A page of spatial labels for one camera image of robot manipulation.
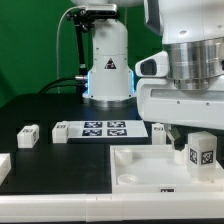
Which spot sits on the white front fence rail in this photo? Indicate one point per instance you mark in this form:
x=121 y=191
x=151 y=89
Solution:
x=111 y=207

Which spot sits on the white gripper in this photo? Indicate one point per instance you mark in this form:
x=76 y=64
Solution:
x=159 y=101

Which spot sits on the black camera stand pole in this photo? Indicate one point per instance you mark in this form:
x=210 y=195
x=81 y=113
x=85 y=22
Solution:
x=83 y=24

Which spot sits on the white square tabletop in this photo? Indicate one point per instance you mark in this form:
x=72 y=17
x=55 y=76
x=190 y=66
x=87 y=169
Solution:
x=157 y=169

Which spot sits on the paper sheet with tags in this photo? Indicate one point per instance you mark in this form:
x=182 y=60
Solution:
x=107 y=129

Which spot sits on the white left fence piece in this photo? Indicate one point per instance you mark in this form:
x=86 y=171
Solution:
x=5 y=166

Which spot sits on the black camera on stand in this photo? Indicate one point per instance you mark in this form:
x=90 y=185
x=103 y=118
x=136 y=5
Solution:
x=102 y=10

